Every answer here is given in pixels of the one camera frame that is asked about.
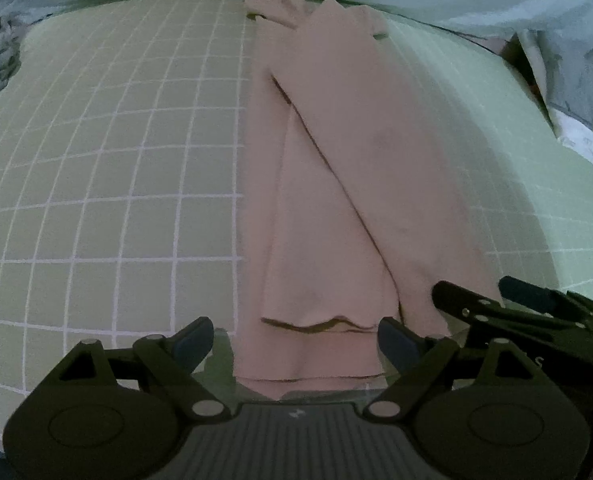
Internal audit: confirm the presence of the grey hanging fabric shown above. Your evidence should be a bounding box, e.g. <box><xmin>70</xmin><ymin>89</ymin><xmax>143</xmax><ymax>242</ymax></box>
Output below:
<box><xmin>519</xmin><ymin>30</ymin><xmax>593</xmax><ymax>132</ymax></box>

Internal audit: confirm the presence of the beige long sleeve shirt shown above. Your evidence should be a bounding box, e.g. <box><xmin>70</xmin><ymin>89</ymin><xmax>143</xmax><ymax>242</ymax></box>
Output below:
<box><xmin>234</xmin><ymin>0</ymin><xmax>498</xmax><ymax>400</ymax></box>

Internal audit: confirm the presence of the white crumpled cloth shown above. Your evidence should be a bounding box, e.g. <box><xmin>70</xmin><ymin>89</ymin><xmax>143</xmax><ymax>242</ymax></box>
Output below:
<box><xmin>548</xmin><ymin>107</ymin><xmax>593</xmax><ymax>165</ymax></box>

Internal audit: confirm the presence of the green grid cutting mat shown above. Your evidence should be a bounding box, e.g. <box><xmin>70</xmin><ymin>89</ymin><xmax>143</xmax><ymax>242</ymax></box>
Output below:
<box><xmin>0</xmin><ymin>0</ymin><xmax>593</xmax><ymax>435</ymax></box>

